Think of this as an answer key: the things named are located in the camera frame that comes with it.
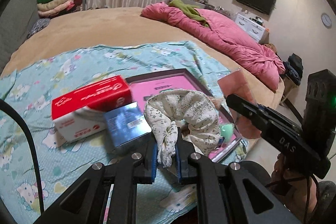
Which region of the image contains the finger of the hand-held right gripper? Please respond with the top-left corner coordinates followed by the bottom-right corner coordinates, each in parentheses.
top-left (225, 93), bottom-right (271, 133)

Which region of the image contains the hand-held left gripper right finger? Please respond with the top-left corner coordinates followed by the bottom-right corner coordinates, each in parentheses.
top-left (175, 130), bottom-right (303, 224)

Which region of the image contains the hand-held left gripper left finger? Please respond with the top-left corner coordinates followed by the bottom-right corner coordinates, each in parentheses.
top-left (34, 135), bottom-right (158, 224)

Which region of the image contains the clear bag with pink sponge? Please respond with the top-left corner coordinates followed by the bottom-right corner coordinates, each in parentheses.
top-left (217, 68), bottom-right (263, 140)

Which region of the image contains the white floral cloth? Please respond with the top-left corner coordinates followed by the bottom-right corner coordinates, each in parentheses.
top-left (144, 89), bottom-right (221, 168)

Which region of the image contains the pink box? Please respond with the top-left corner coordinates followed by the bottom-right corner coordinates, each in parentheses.
top-left (125, 68), bottom-right (244, 163)

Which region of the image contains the person's right hand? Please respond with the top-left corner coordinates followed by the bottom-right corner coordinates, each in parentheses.
top-left (272, 156), bottom-right (318, 212)

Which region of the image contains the green sponge in clear bag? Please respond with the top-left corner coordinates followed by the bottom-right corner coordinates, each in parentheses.
top-left (217, 123), bottom-right (236, 145)

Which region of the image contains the dark blue box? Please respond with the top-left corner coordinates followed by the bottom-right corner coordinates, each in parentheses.
top-left (103, 102), bottom-right (153, 154)

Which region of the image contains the dark clothes pile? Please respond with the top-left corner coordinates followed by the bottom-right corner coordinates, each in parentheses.
top-left (286, 53), bottom-right (304, 86)

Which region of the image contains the pink duvet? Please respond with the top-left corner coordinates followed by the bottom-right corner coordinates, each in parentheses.
top-left (141, 1), bottom-right (286, 91)

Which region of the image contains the white cabinet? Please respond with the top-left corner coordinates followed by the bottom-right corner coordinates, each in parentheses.
top-left (234, 12), bottom-right (267, 42)

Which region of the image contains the red and white tissue box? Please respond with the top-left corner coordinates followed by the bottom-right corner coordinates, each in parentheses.
top-left (51, 75), bottom-right (133, 144)

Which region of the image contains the green cloth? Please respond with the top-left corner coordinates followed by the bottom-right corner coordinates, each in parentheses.
top-left (168, 0), bottom-right (211, 28)

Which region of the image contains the cartoon cat printed blanket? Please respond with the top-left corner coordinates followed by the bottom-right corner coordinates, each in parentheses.
top-left (0, 40), bottom-right (250, 224)

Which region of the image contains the tan bed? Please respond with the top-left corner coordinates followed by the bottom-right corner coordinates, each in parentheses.
top-left (0, 6), bottom-right (286, 151)

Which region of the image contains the dark patterned pillow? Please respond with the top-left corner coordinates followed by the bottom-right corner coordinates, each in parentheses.
top-left (26, 18), bottom-right (51, 39)

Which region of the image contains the stack of folded clothes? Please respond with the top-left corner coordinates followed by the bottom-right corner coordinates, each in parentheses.
top-left (36, 0), bottom-right (86, 18)

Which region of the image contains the grey quilted headboard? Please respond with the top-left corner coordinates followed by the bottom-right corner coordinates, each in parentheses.
top-left (0, 0), bottom-right (40, 70)

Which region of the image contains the black cable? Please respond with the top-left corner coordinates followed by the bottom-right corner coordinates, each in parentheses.
top-left (0, 99), bottom-right (44, 214)

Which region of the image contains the round wall clock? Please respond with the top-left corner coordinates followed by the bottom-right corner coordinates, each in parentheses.
top-left (321, 13), bottom-right (333, 28)

